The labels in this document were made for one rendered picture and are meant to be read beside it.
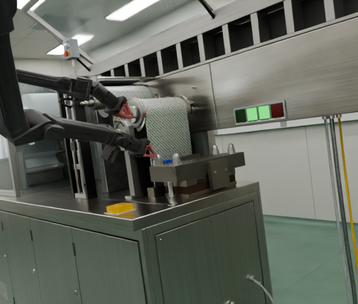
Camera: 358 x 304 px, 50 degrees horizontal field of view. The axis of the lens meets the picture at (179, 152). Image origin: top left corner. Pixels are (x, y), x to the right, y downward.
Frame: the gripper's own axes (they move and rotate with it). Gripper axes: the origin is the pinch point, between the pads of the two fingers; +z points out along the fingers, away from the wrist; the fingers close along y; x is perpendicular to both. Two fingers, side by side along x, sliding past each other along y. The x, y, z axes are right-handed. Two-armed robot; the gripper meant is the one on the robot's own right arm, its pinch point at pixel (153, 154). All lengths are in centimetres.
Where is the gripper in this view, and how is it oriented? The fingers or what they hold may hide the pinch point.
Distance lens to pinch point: 159.4
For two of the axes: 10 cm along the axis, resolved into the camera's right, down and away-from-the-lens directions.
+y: 6.6, -0.4, -7.5
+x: 2.5, -9.3, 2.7
